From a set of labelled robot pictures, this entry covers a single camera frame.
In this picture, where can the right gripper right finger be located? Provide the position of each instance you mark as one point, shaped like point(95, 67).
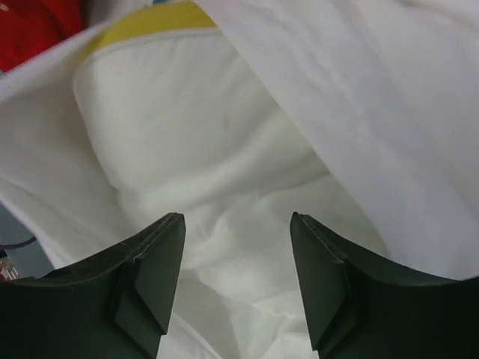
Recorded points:
point(359, 304)

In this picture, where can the blue white bear pillowcase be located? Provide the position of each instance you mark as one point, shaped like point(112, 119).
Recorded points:
point(385, 93)

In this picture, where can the red patterned pillow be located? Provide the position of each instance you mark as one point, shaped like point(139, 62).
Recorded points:
point(29, 27)

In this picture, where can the white pillow yellow edge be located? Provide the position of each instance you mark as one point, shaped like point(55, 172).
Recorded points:
point(180, 123)

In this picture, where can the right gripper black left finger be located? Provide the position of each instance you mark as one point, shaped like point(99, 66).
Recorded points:
point(114, 304)

